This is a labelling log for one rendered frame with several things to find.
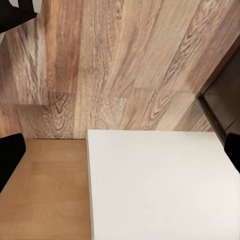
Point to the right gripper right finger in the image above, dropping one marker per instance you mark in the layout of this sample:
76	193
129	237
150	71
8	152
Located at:
232	149

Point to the nightstand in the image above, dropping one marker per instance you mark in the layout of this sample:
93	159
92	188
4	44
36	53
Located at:
219	98

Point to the sliding door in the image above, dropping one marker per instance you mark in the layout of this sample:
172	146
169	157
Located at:
47	196

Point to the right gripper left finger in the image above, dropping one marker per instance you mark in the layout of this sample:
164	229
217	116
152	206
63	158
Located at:
12	149

